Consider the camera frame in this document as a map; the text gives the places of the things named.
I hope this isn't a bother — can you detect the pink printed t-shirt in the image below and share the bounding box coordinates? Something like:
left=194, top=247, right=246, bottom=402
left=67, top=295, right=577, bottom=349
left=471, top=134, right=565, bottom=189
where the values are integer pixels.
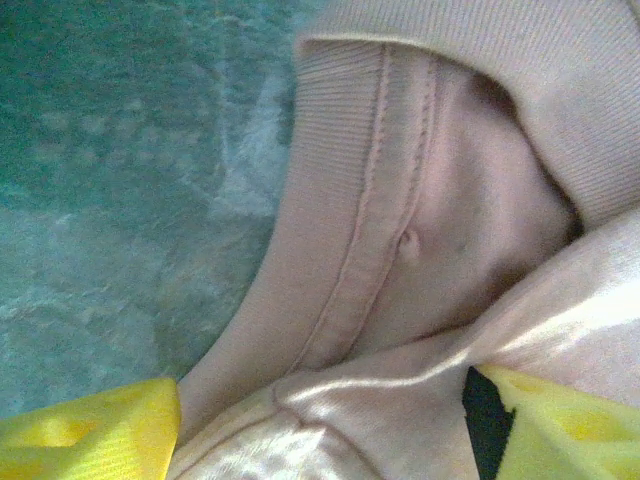
left=167, top=0, right=640, bottom=480

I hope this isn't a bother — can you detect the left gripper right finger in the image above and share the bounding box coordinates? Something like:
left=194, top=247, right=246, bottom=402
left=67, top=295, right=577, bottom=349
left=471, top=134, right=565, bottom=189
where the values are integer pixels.
left=463, top=363, right=640, bottom=480

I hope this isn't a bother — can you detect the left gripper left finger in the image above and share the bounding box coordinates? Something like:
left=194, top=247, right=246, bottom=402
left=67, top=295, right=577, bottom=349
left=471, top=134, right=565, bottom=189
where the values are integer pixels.
left=0, top=377, right=182, bottom=480

